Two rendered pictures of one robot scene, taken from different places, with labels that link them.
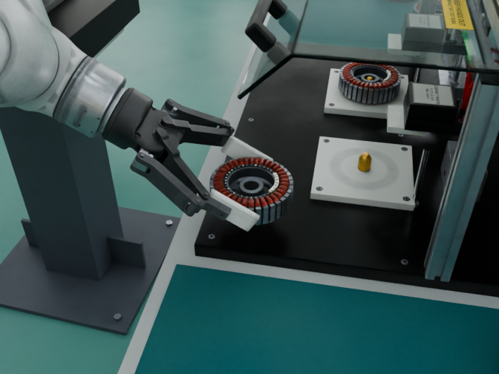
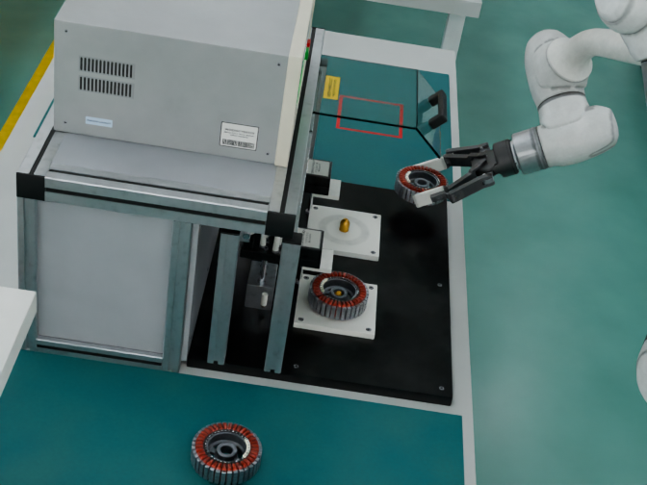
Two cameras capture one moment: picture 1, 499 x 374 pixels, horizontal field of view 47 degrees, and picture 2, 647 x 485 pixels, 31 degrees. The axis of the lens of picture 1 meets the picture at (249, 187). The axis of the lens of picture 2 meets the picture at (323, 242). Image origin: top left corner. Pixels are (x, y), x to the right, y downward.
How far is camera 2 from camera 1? 2.84 m
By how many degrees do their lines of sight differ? 104
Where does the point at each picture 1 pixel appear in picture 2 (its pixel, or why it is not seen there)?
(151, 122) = (491, 159)
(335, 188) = (364, 216)
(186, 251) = (451, 208)
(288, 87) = (414, 321)
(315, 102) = (384, 302)
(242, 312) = not seen: hidden behind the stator
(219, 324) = not seen: hidden behind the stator
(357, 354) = (346, 161)
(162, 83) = not seen: outside the picture
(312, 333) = (369, 168)
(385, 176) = (327, 222)
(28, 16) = (530, 48)
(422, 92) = (323, 168)
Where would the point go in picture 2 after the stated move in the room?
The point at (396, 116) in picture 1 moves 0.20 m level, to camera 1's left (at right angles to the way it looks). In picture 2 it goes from (334, 187) to (431, 191)
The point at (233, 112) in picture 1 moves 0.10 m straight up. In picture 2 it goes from (459, 313) to (470, 273)
